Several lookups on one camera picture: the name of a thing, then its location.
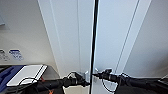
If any grey wall board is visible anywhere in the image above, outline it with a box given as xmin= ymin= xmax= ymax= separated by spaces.
xmin=0 ymin=14 xmax=6 ymax=28

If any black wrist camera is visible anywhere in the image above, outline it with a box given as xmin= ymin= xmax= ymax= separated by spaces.
xmin=67 ymin=71 xmax=78 ymax=78
xmin=103 ymin=68 xmax=113 ymax=74

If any white sign dark print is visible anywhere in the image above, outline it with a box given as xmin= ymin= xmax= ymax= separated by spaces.
xmin=0 ymin=49 xmax=8 ymax=63

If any white wardrobe door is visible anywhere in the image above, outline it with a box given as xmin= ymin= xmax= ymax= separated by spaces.
xmin=92 ymin=0 xmax=138 ymax=94
xmin=49 ymin=0 xmax=96 ymax=94

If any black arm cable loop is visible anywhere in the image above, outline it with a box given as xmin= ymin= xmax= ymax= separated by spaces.
xmin=19 ymin=76 xmax=40 ymax=89

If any blue tray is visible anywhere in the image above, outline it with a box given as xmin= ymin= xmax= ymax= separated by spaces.
xmin=0 ymin=65 xmax=24 ymax=89

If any white sign blue print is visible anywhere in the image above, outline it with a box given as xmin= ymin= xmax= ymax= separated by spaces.
xmin=9 ymin=49 xmax=25 ymax=62

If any white door handle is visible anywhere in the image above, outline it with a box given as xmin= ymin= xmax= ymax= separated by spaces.
xmin=93 ymin=67 xmax=100 ymax=80
xmin=84 ymin=69 xmax=91 ymax=83

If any white wardrobe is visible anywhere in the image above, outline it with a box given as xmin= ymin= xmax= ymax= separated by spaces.
xmin=37 ymin=0 xmax=153 ymax=94

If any orange frame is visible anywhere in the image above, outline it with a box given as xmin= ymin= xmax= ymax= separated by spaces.
xmin=46 ymin=89 xmax=55 ymax=94

